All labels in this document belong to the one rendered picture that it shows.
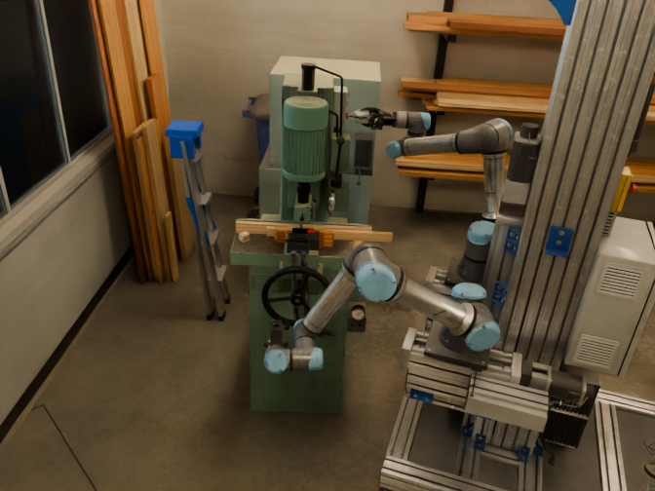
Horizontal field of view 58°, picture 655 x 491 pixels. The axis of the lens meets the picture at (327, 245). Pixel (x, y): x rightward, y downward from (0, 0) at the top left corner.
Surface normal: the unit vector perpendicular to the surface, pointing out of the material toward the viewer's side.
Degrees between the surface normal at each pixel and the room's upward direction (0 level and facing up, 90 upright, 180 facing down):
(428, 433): 0
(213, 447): 0
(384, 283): 86
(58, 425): 1
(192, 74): 90
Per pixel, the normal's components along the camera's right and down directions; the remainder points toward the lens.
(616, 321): -0.32, 0.45
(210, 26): -0.07, 0.49
